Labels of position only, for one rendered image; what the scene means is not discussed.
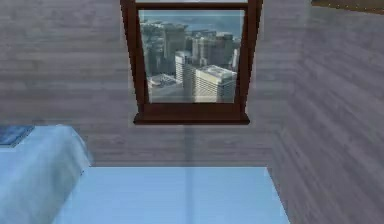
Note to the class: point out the brown framed window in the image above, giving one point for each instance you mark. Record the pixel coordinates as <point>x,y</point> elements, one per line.
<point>191,113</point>

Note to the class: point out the pale blue bed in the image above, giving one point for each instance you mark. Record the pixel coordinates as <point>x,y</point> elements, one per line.
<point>36,176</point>

